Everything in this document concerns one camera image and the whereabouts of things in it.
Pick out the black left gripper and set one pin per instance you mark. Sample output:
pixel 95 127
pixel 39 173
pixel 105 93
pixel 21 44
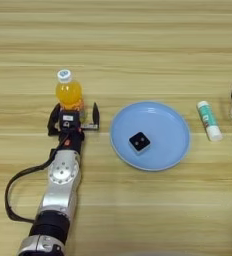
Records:
pixel 73 140

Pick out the round blue plate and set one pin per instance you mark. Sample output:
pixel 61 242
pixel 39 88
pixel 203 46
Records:
pixel 161 133

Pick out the small black white cube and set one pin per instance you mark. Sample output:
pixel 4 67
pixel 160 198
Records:
pixel 139 142

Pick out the green white glue stick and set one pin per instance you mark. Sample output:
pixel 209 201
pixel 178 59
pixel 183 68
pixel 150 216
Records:
pixel 208 120

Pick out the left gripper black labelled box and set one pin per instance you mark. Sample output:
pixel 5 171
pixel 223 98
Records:
pixel 69 120

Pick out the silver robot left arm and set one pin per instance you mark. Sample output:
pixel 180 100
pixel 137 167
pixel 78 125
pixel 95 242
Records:
pixel 59 196

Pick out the orange juice bottle white cap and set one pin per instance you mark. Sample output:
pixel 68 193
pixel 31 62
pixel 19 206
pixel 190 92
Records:
pixel 69 93

